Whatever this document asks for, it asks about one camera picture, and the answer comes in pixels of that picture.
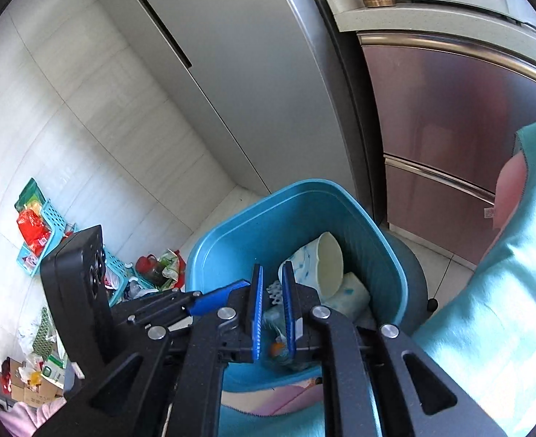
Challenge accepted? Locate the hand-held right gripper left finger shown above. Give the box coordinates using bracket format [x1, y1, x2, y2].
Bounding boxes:
[35, 264, 266, 437]

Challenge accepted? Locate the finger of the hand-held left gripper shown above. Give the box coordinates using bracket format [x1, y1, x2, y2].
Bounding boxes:
[110, 281, 250, 334]

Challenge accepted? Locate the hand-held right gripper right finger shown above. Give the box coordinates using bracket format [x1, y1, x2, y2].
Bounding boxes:
[279, 260, 508, 437]

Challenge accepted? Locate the grey-blue knitted cloth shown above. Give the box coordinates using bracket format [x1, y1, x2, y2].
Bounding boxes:
[265, 280, 287, 306]

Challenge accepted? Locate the clear plastic bottle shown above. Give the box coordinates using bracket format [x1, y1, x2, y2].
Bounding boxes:
[261, 305, 315, 370]

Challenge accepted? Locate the blue plastic bin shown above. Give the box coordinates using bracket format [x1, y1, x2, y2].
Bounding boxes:
[183, 180, 407, 394]

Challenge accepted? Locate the teal plastic basket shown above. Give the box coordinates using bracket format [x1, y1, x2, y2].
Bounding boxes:
[99, 246, 159, 306]
[16, 200, 78, 276]

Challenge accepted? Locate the green patterned bag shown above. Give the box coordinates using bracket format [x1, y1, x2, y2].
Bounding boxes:
[33, 307, 57, 356]

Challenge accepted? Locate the green and white plastic bag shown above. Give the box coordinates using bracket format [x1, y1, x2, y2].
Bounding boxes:
[156, 249, 182, 290]

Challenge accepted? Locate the marbled paper cup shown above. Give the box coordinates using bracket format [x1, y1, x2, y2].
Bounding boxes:
[290, 232, 345, 299]

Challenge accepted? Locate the red jar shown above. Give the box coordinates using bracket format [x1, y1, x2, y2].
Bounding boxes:
[136, 255, 159, 283]

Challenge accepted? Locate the red plastic bag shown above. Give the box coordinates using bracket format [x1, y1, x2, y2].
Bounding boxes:
[17, 209, 52, 256]

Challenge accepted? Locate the green and white carton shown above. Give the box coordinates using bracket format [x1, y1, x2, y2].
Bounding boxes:
[40, 355, 68, 385]

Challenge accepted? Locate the green snack packet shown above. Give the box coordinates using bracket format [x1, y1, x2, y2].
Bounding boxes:
[15, 177, 50, 212]

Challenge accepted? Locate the cardboard box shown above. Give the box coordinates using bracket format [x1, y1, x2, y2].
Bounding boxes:
[1, 357, 66, 408]

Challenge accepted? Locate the light pink fabric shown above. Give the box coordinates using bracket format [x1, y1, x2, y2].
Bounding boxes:
[4, 396, 68, 437]

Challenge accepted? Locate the teal towel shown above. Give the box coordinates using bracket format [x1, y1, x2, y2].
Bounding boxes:
[411, 119, 536, 437]

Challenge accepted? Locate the grey refrigerator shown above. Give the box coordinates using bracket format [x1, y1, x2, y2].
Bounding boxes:
[81, 0, 373, 219]

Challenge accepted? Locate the pink cloth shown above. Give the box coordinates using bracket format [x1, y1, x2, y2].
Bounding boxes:
[492, 154, 530, 233]

